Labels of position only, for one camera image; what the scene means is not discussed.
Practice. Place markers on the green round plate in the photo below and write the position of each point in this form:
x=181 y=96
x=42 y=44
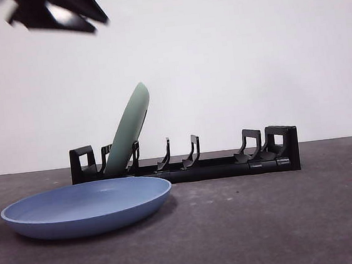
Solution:
x=131 y=127

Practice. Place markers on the blue round plate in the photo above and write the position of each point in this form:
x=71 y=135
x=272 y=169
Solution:
x=86 y=210

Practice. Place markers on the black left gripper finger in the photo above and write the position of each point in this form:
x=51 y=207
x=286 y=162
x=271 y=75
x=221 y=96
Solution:
x=80 y=3
x=44 y=19

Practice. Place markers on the black plastic plate rack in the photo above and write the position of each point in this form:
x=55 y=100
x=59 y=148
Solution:
x=217 y=170

